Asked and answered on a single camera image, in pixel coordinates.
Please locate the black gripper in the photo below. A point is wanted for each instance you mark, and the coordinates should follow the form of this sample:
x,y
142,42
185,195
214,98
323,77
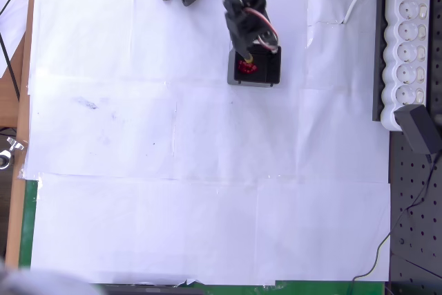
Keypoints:
x,y
244,47

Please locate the black plastic tray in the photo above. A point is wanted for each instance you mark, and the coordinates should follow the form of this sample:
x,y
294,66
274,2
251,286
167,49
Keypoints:
x,y
273,70

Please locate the white power strip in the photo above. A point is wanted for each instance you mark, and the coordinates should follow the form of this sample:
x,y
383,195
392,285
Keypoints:
x,y
407,49

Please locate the black power adapter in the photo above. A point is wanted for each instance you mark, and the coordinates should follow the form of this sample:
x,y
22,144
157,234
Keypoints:
x,y
418,125

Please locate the white paper table cover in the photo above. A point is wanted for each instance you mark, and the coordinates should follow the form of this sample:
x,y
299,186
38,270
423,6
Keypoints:
x,y
138,205

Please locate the black pegboard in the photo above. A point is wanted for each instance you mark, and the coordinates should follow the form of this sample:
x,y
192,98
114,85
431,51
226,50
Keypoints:
x,y
414,239

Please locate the silver wing-nut clamp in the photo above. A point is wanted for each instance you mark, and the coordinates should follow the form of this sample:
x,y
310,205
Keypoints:
x,y
15,144

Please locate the silver round knob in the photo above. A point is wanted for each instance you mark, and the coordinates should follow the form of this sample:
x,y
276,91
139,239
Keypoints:
x,y
3,161

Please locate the green cutting mat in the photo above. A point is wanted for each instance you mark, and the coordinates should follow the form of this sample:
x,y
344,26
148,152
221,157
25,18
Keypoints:
x,y
27,222

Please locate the blurred grey object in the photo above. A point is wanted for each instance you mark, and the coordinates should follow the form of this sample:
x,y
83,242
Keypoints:
x,y
27,281

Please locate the dark shelf rail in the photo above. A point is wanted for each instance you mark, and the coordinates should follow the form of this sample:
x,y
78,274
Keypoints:
x,y
378,49

